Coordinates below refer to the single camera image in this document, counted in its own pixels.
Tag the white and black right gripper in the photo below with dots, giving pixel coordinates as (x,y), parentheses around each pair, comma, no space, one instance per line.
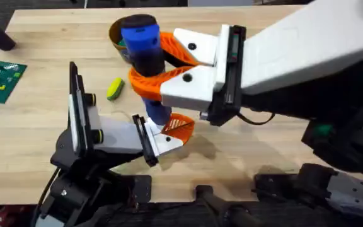
(295,47)

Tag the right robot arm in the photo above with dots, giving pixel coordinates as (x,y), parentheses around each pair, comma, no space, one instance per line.
(351,192)

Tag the blue electric screwdriver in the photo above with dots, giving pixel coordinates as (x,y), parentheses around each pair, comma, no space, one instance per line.
(143,44)

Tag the yellow green toy vegetable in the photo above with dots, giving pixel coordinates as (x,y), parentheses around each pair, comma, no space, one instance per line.
(115,89)

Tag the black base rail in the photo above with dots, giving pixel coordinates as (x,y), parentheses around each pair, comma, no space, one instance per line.
(175,216)

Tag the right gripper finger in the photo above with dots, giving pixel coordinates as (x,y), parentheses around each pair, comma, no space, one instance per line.
(200,47)
(187,88)

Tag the grey and black left gripper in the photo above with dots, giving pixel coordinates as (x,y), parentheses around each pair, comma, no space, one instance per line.
(118,137)

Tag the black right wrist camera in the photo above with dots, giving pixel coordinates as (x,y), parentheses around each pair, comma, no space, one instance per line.
(222,113)

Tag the black left wrist plate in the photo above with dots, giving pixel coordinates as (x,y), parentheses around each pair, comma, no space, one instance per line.
(76,107)

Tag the brown toy tub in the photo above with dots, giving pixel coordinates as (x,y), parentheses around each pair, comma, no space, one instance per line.
(115,34)

